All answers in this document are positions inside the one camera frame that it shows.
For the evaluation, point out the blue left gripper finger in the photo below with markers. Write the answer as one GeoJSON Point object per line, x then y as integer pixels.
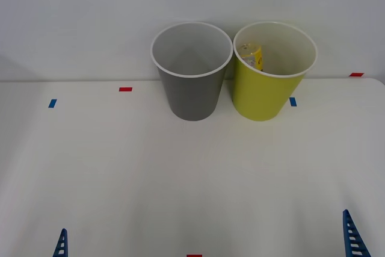
{"type": "Point", "coordinates": [62, 243]}

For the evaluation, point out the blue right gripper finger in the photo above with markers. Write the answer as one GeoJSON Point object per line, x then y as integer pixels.
{"type": "Point", "coordinates": [353, 239]}

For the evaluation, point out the yellow bottle with black cap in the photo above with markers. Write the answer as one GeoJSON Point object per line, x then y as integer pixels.
{"type": "Point", "coordinates": [255, 56]}

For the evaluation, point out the yellow-green plastic waste bin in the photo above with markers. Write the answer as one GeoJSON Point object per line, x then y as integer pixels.
{"type": "Point", "coordinates": [261, 97]}

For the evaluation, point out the grey plastic waste bin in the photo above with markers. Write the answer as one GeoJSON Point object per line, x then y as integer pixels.
{"type": "Point", "coordinates": [192, 97]}

